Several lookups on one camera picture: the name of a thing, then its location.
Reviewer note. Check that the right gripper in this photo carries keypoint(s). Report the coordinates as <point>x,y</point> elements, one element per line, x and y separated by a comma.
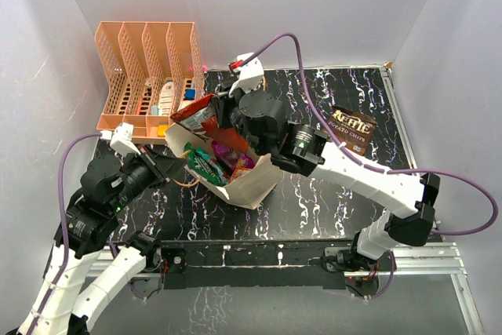
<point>225,103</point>

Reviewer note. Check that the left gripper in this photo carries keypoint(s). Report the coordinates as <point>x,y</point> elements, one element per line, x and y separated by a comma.
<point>164,168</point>

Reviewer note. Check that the orange chips bag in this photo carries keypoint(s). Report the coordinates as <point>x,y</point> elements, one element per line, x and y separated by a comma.
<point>199,118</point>

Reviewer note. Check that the brown paper bag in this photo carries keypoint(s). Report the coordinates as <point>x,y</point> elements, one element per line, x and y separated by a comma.
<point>247,191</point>

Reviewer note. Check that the brown Kettle chips bag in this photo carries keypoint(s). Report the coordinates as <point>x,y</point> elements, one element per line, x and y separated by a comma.
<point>353,129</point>

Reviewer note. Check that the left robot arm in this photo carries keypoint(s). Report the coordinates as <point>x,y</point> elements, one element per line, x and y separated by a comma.
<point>64,305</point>

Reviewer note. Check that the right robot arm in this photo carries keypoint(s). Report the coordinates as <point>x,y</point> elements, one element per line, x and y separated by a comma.
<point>301,149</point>

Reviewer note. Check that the green snack bag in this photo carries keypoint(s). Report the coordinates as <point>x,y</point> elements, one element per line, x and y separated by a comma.
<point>205,166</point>

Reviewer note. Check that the purple snack bag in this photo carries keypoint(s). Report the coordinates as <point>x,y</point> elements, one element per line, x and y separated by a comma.
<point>231,159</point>

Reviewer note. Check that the yellow small item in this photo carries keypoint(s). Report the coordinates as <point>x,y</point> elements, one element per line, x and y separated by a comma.
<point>161,130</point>

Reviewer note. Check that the orange candy pack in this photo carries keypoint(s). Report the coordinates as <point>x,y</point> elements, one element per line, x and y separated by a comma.
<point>239,172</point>

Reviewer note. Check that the white box red label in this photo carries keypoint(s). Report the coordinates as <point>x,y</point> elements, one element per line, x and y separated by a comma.
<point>184,106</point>

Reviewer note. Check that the white bottle with label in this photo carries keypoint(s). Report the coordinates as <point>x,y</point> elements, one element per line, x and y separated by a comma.
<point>166,98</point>

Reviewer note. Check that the blue stamp block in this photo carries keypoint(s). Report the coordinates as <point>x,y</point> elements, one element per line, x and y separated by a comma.
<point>189,94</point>

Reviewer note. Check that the orange plastic file organizer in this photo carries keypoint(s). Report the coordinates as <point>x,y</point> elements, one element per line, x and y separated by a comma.
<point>138,58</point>

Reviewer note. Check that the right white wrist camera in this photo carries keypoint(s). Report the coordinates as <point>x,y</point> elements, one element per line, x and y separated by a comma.
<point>249,74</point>

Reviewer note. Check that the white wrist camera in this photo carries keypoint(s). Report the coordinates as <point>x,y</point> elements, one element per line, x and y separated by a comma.
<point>249,74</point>
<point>120,139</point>

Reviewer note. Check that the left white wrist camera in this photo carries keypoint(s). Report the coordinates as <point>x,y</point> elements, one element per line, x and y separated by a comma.
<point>120,139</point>

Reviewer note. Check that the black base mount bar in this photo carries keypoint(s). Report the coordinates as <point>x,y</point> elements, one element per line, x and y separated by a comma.
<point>253,263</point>

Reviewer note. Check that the aluminium frame rail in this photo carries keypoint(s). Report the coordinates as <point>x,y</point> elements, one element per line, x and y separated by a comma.
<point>411,260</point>

